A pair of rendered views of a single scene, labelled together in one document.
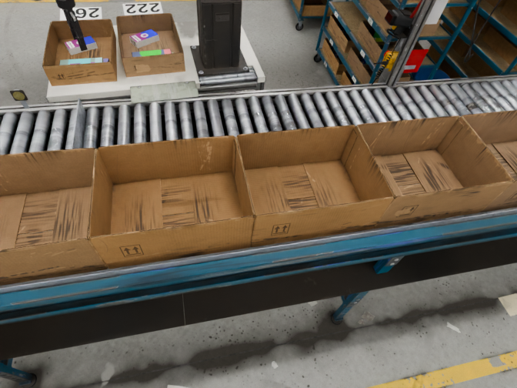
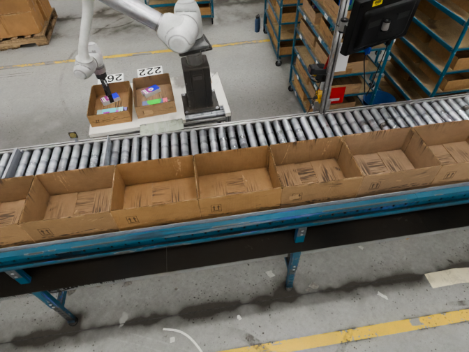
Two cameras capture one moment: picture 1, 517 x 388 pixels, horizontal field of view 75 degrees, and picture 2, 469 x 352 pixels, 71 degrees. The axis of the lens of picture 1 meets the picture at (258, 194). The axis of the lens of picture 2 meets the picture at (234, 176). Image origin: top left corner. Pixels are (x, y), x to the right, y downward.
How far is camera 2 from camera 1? 0.71 m
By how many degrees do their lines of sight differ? 9
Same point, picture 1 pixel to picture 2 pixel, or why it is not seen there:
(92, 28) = (117, 87)
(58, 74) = (95, 119)
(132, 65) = (142, 111)
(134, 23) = (144, 81)
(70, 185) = (101, 186)
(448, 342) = (376, 306)
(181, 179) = (165, 182)
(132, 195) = (135, 192)
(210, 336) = (194, 296)
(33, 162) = (82, 173)
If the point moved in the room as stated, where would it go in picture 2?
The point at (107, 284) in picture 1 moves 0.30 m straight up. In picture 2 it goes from (119, 238) to (97, 198)
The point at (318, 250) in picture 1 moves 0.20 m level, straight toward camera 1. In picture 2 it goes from (240, 221) to (216, 253)
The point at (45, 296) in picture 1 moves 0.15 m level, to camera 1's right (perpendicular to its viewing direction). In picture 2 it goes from (87, 244) to (118, 248)
